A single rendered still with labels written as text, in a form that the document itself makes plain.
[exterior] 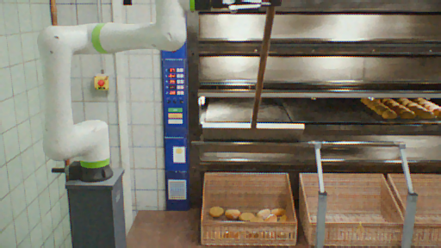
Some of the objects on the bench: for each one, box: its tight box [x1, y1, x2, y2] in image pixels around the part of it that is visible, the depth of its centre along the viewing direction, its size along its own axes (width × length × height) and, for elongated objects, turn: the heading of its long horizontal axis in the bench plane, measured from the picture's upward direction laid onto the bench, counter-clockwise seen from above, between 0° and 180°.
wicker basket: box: [299, 173, 405, 248], centre depth 279 cm, size 49×56×28 cm
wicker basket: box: [200, 172, 298, 246], centre depth 280 cm, size 49×56×28 cm
